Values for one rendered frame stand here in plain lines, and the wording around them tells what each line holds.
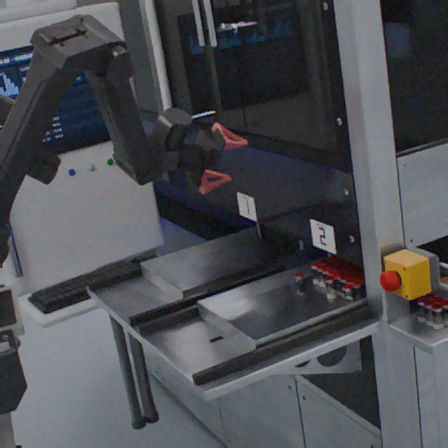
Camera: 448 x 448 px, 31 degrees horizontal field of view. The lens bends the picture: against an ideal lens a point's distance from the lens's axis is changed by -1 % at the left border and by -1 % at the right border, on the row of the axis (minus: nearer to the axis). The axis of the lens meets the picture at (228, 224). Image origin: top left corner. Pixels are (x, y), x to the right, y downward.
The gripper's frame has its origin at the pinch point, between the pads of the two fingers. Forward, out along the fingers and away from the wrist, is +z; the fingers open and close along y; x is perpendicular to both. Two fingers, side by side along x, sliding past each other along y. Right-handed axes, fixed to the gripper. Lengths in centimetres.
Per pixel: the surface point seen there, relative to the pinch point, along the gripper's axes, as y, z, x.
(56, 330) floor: 215, 46, -134
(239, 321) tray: 24.5, 1.3, 23.8
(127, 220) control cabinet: 61, 9, -47
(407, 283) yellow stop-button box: -6.8, 15.6, 42.8
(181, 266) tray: 44.0, 8.0, -11.6
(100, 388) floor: 177, 41, -70
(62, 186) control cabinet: 52, -12, -52
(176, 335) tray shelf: 30.7, -10.6, 21.5
